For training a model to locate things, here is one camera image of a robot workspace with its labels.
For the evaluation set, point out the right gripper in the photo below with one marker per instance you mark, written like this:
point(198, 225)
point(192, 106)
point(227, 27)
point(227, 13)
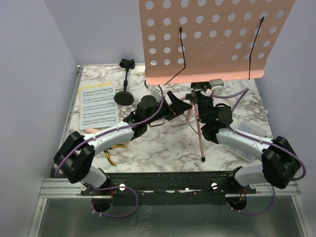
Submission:
point(198, 86)

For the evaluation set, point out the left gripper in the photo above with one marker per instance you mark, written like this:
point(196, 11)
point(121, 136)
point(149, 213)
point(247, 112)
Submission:
point(178, 106)

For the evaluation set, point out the pink perforated music stand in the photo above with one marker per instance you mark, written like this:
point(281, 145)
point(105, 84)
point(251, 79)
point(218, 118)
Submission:
point(200, 40)

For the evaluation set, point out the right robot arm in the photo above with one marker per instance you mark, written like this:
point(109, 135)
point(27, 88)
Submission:
point(279, 164)

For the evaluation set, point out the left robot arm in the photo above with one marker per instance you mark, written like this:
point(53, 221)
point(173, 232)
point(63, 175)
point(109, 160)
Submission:
point(74, 158)

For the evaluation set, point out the clear plastic compartment box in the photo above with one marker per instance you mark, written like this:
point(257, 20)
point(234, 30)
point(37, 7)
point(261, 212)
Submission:
point(248, 147)

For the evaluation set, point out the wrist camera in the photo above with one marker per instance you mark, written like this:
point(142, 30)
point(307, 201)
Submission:
point(215, 87)
point(153, 91)

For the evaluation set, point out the black microphone desk stand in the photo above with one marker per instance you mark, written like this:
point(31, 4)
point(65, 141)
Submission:
point(125, 98)

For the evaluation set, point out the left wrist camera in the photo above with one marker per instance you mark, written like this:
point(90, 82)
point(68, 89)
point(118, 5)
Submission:
point(153, 91)

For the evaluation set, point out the sheet music paper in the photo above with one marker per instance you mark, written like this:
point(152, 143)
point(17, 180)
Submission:
point(97, 107)

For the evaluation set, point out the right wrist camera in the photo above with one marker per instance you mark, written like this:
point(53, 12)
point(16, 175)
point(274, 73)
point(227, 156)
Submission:
point(215, 87)

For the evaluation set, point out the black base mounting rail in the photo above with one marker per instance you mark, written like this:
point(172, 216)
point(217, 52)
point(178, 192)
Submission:
point(169, 188)

